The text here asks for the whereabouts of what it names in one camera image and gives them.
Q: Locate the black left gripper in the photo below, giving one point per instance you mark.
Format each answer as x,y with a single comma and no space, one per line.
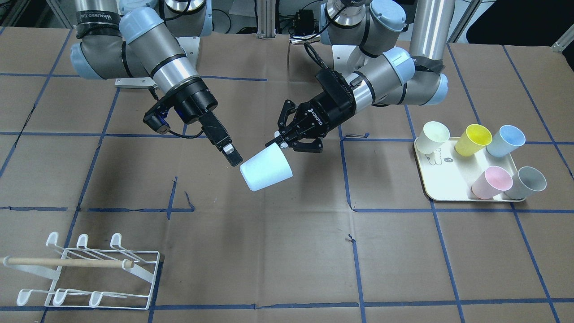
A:
319,114

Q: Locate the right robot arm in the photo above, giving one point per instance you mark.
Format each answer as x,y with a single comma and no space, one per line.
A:
139,44

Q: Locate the yellow plastic cup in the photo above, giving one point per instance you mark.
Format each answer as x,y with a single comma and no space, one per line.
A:
474,138

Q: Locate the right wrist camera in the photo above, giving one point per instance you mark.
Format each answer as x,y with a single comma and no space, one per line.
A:
155,117

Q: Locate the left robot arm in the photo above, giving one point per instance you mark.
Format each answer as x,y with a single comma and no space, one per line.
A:
376,73

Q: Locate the aluminium frame post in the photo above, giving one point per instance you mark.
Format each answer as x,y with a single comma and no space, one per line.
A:
267,18

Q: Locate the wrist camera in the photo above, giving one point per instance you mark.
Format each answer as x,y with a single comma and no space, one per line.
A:
155,117
337,88

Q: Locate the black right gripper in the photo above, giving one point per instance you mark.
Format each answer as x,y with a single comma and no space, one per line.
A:
196,106

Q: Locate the white wire cup rack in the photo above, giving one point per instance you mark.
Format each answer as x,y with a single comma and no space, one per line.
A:
114,277

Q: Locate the pink plastic cup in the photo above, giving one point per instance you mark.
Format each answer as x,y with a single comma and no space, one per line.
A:
492,182

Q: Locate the cream plastic tray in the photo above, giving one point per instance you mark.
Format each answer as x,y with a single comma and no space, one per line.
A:
448,176

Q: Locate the grey plastic cup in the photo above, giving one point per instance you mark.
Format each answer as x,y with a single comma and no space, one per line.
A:
526,182

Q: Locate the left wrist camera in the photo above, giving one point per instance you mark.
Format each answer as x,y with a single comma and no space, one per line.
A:
337,88

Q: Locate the light blue plastic cup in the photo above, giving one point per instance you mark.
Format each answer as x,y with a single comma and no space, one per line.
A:
266,168

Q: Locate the pale green white cup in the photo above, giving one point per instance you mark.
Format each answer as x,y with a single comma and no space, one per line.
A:
432,136

